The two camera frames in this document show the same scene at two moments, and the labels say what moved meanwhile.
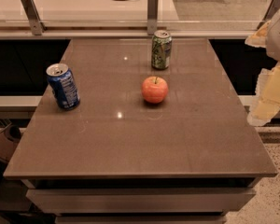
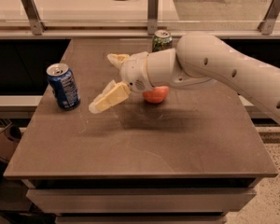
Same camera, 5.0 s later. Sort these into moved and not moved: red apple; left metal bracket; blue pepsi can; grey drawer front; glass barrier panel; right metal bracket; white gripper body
Moved: white gripper body
Not moved: left metal bracket; glass barrier panel; red apple; right metal bracket; grey drawer front; blue pepsi can
